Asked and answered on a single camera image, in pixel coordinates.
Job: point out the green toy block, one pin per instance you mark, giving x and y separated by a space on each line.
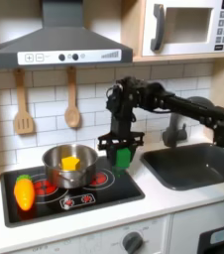
122 158

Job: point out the steel toy pot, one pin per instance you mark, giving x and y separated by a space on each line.
71 178

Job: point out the orange toy carrot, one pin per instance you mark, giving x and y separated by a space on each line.
24 195

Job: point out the yellow toy block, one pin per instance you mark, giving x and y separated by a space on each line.
70 163

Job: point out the dark grey tap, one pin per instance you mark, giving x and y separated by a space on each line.
174 134

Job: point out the black stove top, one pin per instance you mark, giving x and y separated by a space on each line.
117 198

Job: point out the wooden spoon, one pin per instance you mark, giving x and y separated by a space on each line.
72 115

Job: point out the dark grey sink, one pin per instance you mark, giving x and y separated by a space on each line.
190 165

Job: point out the grey oven knob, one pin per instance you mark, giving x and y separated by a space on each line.
132 242

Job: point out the wooden slotted spatula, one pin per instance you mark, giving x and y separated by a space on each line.
23 122

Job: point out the grey range hood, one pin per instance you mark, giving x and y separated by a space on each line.
61 39

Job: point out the white toy microwave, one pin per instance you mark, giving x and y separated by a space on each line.
190 39

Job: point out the black appliance panel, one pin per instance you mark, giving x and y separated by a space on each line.
216 241

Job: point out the light wooden shelf frame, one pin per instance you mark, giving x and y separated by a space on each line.
134 29

